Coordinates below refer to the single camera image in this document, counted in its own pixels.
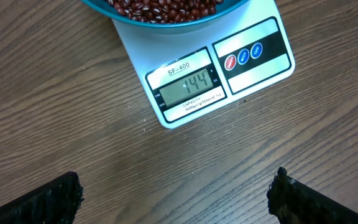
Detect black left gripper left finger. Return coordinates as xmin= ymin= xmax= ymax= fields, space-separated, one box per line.
xmin=0 ymin=172 xmax=84 ymax=224

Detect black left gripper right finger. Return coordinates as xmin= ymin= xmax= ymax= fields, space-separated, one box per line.
xmin=267 ymin=167 xmax=358 ymax=224

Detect white digital kitchen scale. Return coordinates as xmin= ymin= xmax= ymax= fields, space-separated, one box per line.
xmin=114 ymin=0 xmax=295 ymax=129

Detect teal metal bowl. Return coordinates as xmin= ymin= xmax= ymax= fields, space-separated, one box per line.
xmin=83 ymin=0 xmax=248 ymax=34

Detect red beans in bowl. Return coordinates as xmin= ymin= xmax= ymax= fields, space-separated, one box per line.
xmin=105 ymin=0 xmax=224 ymax=24

